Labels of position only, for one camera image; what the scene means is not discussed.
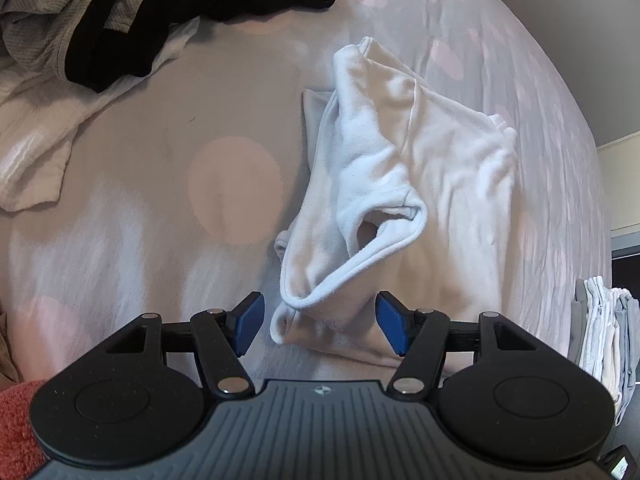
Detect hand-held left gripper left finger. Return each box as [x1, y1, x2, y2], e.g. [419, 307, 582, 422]
[102, 291, 266, 399]

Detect stack of folded clothes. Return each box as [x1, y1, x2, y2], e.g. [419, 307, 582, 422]
[567, 275, 640, 426]

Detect grey knit garment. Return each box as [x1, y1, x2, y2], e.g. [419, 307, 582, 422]
[0, 0, 133, 81]

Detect pink polka dot bed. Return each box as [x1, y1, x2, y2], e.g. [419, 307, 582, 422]
[0, 0, 613, 411]

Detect tan pants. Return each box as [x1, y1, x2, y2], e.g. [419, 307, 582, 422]
[0, 310, 21, 386]

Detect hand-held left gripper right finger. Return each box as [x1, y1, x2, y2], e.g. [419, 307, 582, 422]
[375, 290, 543, 401]

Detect red towel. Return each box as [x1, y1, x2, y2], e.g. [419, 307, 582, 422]
[0, 380, 43, 480]

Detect white sweatshirt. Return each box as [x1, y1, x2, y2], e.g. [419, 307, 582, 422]
[270, 36, 518, 371]

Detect white wardrobe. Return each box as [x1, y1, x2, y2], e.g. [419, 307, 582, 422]
[597, 132, 640, 233]

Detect white waffle cloth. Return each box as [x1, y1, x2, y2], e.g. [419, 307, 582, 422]
[0, 15, 201, 212]

